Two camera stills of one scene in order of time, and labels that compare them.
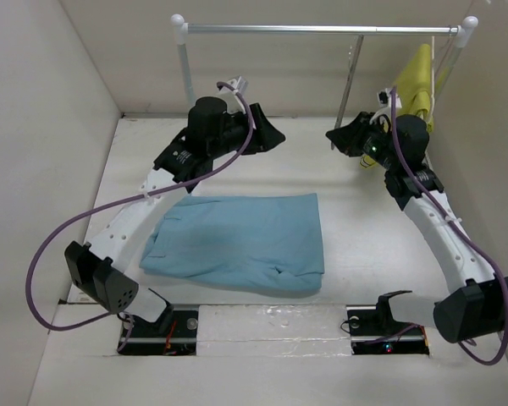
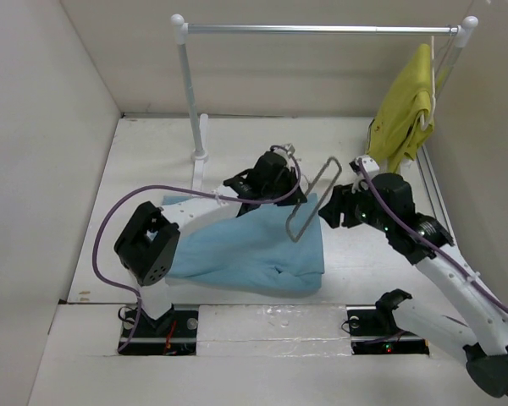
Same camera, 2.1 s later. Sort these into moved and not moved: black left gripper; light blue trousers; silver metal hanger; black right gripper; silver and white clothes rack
Moved: black left gripper; black right gripper; silver metal hanger
Not moved: silver and white clothes rack; light blue trousers
